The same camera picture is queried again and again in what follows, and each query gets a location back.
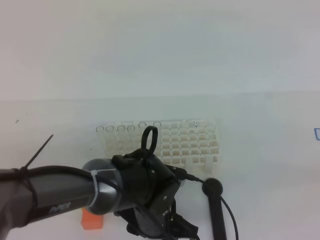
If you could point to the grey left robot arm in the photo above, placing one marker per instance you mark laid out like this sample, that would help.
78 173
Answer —
60 189

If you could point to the black round-headed rod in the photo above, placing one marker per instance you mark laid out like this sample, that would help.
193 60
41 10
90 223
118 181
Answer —
213 189

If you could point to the black zip tie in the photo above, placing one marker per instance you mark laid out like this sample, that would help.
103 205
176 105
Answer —
32 160

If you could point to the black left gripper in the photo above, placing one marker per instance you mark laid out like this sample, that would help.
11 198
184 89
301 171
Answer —
153 184

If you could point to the white plastic test tube rack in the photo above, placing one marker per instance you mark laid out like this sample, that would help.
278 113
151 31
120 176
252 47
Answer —
190 144

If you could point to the white zip tie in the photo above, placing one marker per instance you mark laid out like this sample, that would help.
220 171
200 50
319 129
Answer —
105 196

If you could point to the clear glass test tube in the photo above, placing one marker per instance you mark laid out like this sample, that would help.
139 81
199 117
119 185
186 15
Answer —
131 128
109 128
121 128
142 125
100 129
157 124

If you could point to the orange cube block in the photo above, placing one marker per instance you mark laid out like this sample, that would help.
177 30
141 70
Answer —
91 221

